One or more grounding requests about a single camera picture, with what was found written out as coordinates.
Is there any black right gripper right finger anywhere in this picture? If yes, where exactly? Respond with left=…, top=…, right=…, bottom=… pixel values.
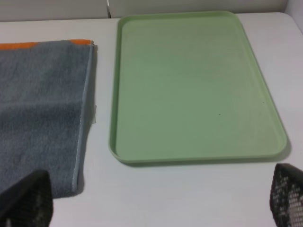
left=269, top=163, right=303, bottom=227

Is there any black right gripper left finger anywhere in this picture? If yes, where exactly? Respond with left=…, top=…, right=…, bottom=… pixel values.
left=0, top=170, right=53, bottom=227

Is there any grey towel with orange pattern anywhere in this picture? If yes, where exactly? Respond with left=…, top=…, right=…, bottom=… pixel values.
left=0, top=40, right=96, bottom=198

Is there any light green plastic tray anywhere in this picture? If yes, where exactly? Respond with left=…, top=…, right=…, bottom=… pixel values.
left=109, top=11, right=287, bottom=163

